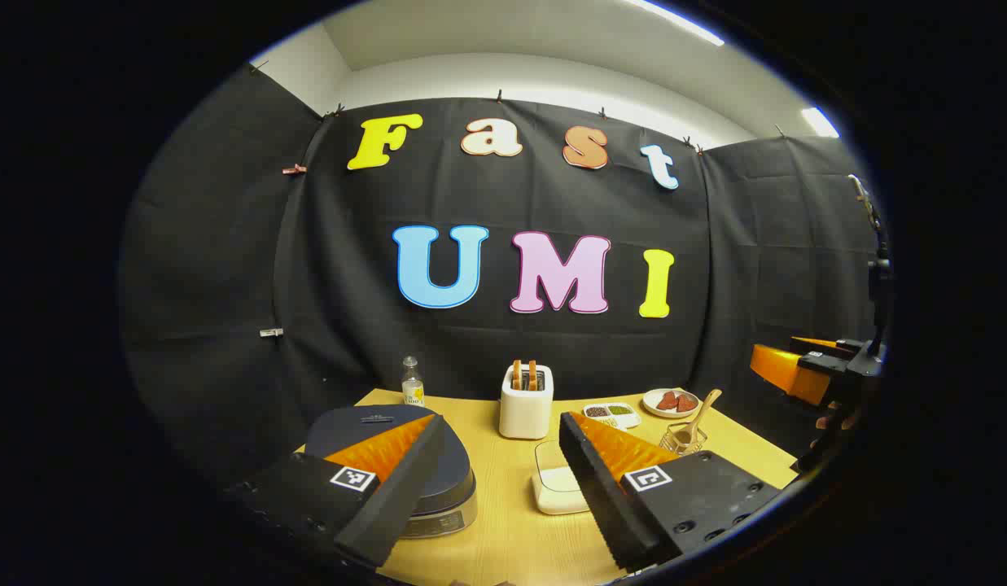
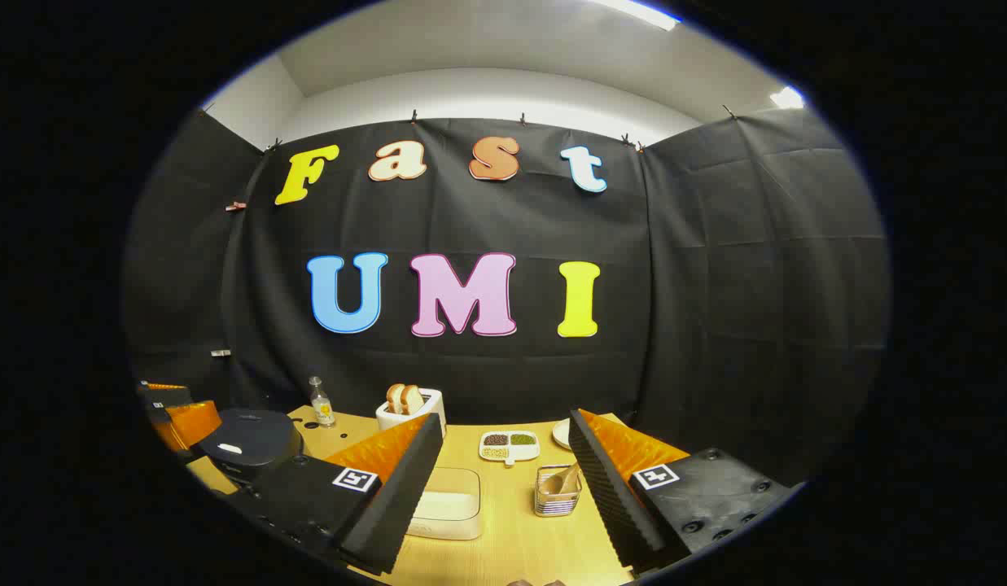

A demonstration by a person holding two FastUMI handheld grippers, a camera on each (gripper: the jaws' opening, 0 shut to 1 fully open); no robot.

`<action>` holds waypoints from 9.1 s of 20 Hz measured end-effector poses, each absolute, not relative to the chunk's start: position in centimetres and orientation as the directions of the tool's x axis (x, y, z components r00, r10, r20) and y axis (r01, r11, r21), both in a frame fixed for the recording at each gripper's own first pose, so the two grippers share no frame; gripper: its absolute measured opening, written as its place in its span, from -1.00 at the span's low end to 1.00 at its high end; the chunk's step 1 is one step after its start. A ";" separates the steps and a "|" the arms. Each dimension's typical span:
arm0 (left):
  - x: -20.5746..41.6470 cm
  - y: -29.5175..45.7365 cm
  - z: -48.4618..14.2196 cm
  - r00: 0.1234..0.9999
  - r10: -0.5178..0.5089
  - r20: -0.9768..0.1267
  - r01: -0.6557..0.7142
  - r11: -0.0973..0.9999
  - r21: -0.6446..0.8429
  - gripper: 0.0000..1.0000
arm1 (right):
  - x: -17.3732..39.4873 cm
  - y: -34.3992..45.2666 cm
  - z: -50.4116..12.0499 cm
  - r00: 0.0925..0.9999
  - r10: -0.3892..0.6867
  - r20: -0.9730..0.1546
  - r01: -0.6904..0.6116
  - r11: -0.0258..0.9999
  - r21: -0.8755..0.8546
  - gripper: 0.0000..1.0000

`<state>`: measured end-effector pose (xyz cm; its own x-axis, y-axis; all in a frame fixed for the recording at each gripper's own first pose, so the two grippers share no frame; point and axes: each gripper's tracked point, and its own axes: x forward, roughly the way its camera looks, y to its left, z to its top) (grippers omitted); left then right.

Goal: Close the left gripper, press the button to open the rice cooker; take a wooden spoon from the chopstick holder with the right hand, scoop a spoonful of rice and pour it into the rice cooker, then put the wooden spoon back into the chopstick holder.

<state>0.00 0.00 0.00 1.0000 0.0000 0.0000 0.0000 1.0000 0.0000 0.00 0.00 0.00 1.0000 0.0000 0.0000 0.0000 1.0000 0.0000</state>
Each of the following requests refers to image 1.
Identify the metal wire chopstick holder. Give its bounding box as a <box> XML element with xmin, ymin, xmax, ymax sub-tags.
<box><xmin>660</xmin><ymin>422</ymin><xmax>707</xmax><ymax>457</ymax></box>

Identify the white divided dish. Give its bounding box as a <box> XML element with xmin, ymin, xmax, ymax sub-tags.
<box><xmin>583</xmin><ymin>402</ymin><xmax>642</xmax><ymax>431</ymax></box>

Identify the ceiling light strip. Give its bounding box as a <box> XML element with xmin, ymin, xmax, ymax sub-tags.
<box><xmin>800</xmin><ymin>106</ymin><xmax>840</xmax><ymax>139</ymax></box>
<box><xmin>625</xmin><ymin>0</ymin><xmax>725</xmax><ymax>46</ymax></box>

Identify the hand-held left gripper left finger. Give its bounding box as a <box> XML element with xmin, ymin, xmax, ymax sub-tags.
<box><xmin>226</xmin><ymin>413</ymin><xmax>447</xmax><ymax>569</ymax></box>

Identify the glass bottle yellow label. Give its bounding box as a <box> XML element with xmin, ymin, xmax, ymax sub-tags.
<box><xmin>401</xmin><ymin>356</ymin><xmax>425</xmax><ymax>408</ymax></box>

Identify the wooden spoon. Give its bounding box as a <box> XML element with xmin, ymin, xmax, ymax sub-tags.
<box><xmin>672</xmin><ymin>389</ymin><xmax>723</xmax><ymax>447</ymax></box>

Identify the white toaster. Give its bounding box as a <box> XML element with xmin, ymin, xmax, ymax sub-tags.
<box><xmin>499</xmin><ymin>364</ymin><xmax>554</xmax><ymax>440</ymax></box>

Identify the white round plate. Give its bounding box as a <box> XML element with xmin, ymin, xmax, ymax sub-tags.
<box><xmin>642</xmin><ymin>388</ymin><xmax>701</xmax><ymax>419</ymax></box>

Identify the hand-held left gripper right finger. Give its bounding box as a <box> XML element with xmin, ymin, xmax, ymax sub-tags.
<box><xmin>558</xmin><ymin>411</ymin><xmax>785</xmax><ymax>575</ymax></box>

